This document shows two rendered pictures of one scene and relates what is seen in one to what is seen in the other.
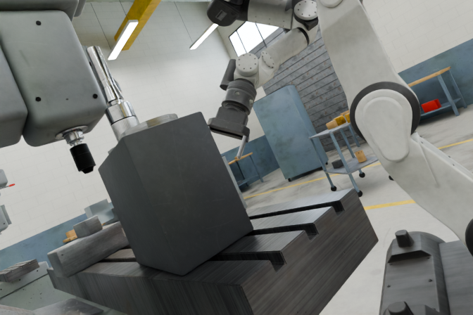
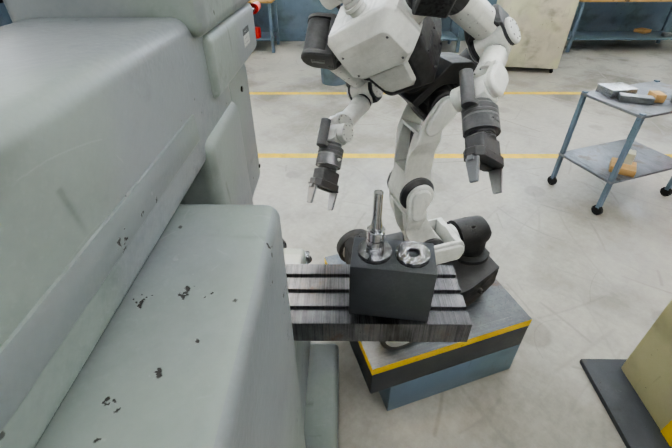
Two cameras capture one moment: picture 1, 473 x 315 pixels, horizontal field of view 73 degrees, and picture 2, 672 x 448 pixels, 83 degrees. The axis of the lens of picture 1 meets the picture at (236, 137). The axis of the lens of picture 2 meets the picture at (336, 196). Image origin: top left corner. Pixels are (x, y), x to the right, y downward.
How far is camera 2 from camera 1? 1.12 m
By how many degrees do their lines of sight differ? 58
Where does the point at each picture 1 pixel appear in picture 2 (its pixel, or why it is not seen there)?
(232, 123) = (333, 184)
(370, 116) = (418, 199)
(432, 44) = not seen: outside the picture
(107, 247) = not seen: hidden behind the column
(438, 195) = (416, 232)
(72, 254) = not seen: hidden behind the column
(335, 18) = (427, 141)
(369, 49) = (427, 159)
